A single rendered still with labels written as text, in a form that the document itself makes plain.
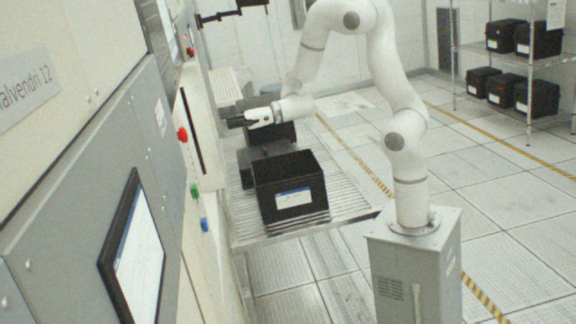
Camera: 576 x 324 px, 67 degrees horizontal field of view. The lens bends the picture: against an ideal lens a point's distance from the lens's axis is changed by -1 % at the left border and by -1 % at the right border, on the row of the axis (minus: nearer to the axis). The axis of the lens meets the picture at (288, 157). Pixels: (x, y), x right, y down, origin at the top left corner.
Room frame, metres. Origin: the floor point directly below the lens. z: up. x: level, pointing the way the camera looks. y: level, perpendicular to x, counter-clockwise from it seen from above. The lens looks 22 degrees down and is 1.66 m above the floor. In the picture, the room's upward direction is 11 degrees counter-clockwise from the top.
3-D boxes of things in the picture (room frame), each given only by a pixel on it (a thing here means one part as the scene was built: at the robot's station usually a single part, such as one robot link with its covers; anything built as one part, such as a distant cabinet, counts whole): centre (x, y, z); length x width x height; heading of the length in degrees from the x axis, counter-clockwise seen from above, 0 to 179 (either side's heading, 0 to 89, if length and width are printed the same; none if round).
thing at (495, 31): (3.92, -2.12, 0.81); 0.30 x 0.28 x 0.26; 2
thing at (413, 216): (1.36, -0.40, 0.85); 0.19 x 0.19 x 0.18
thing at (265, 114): (1.60, 0.07, 1.19); 0.11 x 0.10 x 0.07; 97
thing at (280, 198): (1.69, 0.02, 0.85); 0.28 x 0.28 x 0.17; 5
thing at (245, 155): (2.05, 0.11, 0.83); 0.29 x 0.29 x 0.13; 5
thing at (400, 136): (1.34, -0.38, 1.07); 0.19 x 0.12 x 0.24; 144
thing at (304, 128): (2.10, 0.05, 0.38); 1.30 x 0.60 x 0.76; 6
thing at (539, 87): (3.53, -2.19, 0.31); 0.30 x 0.28 x 0.26; 4
